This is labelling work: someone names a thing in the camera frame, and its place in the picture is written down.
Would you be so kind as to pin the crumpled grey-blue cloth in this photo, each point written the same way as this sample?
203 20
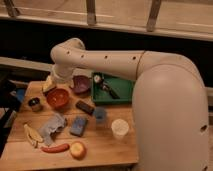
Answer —
53 125

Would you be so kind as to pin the black tool in tray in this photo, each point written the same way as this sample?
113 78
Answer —
104 86

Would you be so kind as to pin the yellow-red apple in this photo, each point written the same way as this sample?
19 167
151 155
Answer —
78 150

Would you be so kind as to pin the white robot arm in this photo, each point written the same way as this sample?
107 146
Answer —
170 106

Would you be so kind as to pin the red bowl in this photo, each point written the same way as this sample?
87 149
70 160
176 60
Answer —
57 98

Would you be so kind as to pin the red sausage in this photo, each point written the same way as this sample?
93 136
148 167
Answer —
56 149

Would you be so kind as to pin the green plastic tray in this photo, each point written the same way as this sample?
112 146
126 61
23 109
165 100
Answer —
123 88

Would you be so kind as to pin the blue translucent cup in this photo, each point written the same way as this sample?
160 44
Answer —
100 115

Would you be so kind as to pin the black chair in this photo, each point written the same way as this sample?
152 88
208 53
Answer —
7 100

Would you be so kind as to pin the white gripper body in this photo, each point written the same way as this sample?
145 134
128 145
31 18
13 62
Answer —
61 73

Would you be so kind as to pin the blue sponge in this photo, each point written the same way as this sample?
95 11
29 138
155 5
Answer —
78 126

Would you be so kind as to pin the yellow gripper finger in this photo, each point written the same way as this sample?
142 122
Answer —
48 85

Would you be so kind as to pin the white plastic cup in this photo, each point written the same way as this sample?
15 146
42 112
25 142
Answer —
120 128

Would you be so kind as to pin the small dark cup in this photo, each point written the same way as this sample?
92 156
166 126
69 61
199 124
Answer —
34 104

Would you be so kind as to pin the purple bowl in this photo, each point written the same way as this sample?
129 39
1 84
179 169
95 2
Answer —
80 84

